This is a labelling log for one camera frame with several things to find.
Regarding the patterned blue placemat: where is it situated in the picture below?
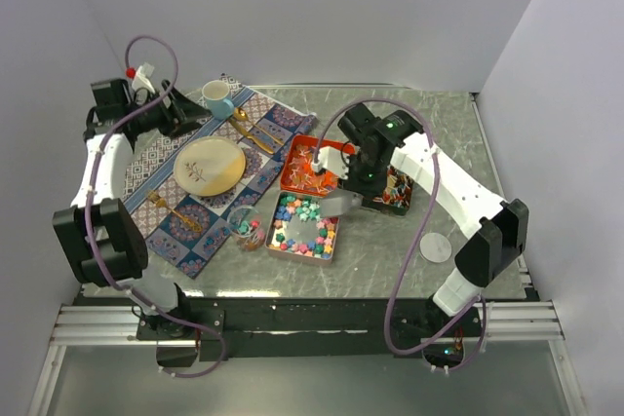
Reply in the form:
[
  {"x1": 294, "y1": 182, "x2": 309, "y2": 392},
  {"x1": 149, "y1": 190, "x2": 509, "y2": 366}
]
[{"x1": 124, "y1": 74, "x2": 316, "y2": 279}]

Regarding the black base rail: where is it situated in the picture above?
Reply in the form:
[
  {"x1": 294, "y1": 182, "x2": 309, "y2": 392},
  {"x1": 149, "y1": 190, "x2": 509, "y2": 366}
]
[{"x1": 132, "y1": 298, "x2": 488, "y2": 372}]

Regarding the cream floral plate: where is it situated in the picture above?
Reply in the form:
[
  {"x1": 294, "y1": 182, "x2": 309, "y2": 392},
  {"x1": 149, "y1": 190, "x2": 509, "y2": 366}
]
[{"x1": 173, "y1": 136, "x2": 246, "y2": 197}]

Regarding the gold spoon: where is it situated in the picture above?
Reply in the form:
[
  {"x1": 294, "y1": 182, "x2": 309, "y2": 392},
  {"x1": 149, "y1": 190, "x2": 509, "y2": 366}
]
[{"x1": 230, "y1": 107, "x2": 284, "y2": 145}]

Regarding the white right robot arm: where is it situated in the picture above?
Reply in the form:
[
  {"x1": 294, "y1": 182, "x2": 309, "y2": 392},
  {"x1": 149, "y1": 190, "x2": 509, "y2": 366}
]
[{"x1": 314, "y1": 99, "x2": 529, "y2": 337}]

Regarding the blue white mug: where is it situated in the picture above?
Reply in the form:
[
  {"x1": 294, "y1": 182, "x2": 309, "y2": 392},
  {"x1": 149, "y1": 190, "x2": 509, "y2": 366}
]
[{"x1": 202, "y1": 80, "x2": 235, "y2": 120}]

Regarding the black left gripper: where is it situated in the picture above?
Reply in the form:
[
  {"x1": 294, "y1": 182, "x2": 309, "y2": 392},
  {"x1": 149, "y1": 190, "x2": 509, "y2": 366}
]
[{"x1": 126, "y1": 81, "x2": 212, "y2": 142}]

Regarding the orange candy tin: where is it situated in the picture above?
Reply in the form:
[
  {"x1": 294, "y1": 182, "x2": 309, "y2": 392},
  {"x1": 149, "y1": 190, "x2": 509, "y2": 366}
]
[{"x1": 280, "y1": 134, "x2": 338, "y2": 197}]

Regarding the pink star candy tin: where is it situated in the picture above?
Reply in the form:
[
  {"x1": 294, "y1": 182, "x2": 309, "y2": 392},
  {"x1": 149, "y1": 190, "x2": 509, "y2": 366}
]
[{"x1": 264, "y1": 191, "x2": 339, "y2": 266}]

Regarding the gold lollipop tin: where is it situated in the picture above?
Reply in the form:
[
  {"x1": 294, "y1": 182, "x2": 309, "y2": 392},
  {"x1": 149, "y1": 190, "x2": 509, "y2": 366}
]
[{"x1": 373, "y1": 166, "x2": 413, "y2": 216}]

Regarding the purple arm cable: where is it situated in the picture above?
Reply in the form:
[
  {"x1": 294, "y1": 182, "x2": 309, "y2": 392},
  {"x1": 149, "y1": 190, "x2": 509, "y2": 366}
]
[
  {"x1": 83, "y1": 34, "x2": 228, "y2": 379},
  {"x1": 311, "y1": 97, "x2": 488, "y2": 374}
]

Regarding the silver metal scoop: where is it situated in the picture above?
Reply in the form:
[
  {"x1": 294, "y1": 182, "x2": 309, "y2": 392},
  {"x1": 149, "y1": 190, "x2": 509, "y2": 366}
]
[{"x1": 319, "y1": 189, "x2": 363, "y2": 217}]

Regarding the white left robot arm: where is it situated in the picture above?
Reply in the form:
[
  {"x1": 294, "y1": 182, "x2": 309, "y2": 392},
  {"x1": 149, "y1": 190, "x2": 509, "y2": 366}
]
[{"x1": 52, "y1": 79, "x2": 209, "y2": 340}]

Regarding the clear glass jar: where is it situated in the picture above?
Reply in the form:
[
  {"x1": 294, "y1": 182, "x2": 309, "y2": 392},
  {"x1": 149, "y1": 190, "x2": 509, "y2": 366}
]
[{"x1": 227, "y1": 206, "x2": 266, "y2": 251}]

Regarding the aluminium frame rail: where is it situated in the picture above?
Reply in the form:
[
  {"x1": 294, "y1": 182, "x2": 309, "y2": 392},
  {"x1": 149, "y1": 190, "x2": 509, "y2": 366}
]
[{"x1": 50, "y1": 296, "x2": 563, "y2": 356}]

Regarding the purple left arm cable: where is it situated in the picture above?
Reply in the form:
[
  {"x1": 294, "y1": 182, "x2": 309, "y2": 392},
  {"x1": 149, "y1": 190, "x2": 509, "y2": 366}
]
[{"x1": 83, "y1": 34, "x2": 228, "y2": 379}]

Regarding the gold knife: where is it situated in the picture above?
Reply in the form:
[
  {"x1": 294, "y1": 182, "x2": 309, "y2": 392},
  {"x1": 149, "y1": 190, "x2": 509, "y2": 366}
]
[{"x1": 227, "y1": 118, "x2": 274, "y2": 155}]

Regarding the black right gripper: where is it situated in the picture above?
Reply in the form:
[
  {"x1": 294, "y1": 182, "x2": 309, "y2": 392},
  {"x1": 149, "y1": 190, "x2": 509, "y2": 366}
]
[{"x1": 337, "y1": 152, "x2": 387, "y2": 201}]

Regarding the gold fork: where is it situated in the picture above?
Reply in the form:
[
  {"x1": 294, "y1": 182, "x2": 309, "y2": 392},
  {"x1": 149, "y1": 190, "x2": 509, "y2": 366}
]
[{"x1": 146, "y1": 190, "x2": 202, "y2": 233}]

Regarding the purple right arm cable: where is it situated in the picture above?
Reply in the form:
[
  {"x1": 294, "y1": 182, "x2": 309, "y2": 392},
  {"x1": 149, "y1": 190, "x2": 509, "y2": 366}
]
[{"x1": 311, "y1": 97, "x2": 488, "y2": 374}]

